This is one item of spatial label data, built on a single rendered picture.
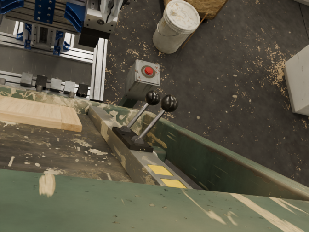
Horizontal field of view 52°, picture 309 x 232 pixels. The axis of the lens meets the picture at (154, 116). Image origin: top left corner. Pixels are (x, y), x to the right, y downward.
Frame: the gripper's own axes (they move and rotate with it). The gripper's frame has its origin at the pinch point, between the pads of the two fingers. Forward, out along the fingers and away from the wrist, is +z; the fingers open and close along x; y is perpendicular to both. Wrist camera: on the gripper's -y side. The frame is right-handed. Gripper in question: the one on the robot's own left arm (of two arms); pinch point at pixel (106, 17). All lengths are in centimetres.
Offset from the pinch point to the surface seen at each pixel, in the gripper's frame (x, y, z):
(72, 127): -4.3, 21.1, 25.5
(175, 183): 7, 63, -2
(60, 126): -7.6, 21.3, 25.8
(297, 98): 205, -130, 72
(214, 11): 116, -185, 32
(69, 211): -9, 82, -19
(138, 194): -5, 79, -18
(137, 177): 4, 56, 5
